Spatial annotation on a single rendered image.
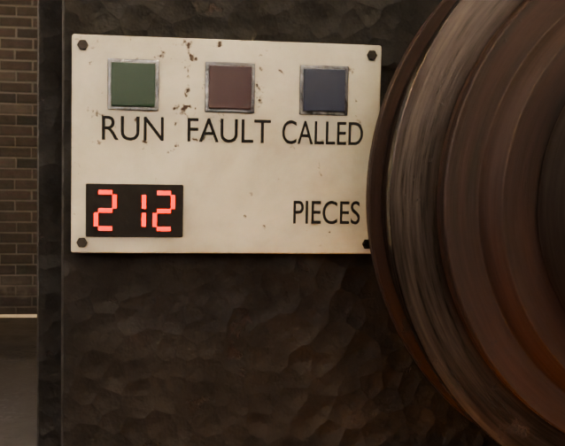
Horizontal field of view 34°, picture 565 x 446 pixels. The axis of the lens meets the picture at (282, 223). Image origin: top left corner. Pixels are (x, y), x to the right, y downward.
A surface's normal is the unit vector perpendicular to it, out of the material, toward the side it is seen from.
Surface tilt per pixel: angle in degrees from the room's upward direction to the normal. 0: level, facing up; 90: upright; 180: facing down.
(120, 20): 90
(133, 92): 90
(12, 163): 90
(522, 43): 90
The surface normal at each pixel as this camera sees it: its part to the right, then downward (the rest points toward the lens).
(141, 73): 0.15, 0.07
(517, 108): -0.73, -0.34
